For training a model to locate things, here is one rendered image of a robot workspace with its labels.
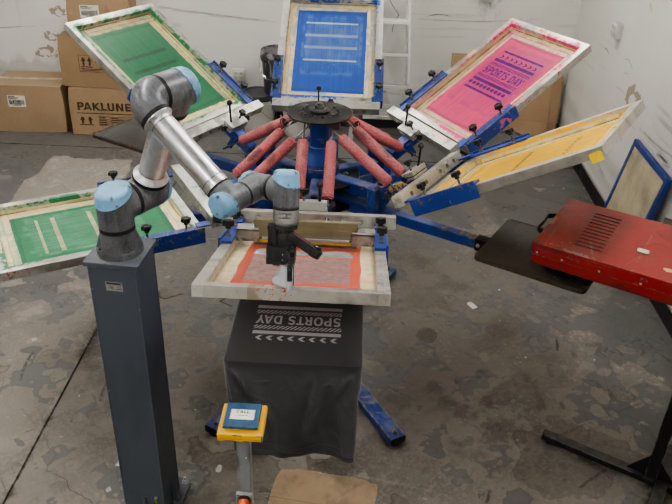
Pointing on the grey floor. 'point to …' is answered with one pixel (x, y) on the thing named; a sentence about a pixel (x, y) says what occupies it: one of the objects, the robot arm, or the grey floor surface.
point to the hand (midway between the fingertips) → (291, 290)
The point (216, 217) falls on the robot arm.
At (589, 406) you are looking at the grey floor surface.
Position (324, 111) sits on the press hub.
